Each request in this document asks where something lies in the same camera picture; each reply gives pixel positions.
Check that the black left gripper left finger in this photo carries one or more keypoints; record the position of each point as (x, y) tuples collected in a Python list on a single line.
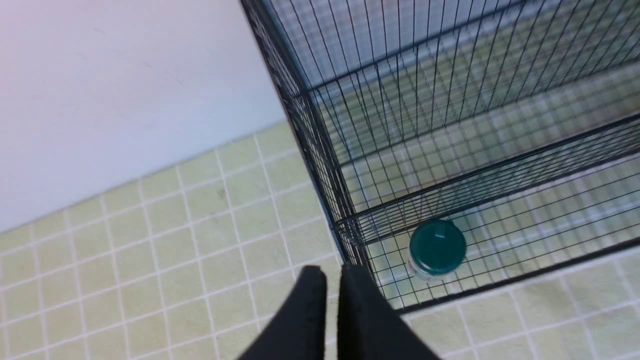
[(297, 330)]

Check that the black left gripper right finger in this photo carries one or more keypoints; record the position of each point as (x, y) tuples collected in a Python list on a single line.
[(368, 328)]

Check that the small green-capped seasoning bottle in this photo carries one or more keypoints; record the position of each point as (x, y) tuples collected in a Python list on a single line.
[(435, 250)]

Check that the green checkered tablecloth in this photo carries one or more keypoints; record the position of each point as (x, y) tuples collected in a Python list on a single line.
[(190, 263)]

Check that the black wire mesh rack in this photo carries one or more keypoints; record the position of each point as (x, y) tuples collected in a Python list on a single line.
[(517, 120)]

